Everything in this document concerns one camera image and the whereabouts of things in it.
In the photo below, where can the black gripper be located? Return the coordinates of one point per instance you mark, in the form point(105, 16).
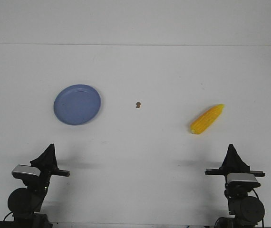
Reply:
point(48, 162)
point(237, 184)

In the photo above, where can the yellow corn cob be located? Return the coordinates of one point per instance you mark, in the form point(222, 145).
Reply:
point(206, 119)

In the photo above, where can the blue round plate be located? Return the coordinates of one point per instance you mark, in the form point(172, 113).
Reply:
point(77, 104)

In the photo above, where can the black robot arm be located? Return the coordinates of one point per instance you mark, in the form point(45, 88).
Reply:
point(244, 205)
point(25, 203)

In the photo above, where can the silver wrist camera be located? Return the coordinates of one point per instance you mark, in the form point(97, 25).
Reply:
point(22, 171)
point(241, 177)

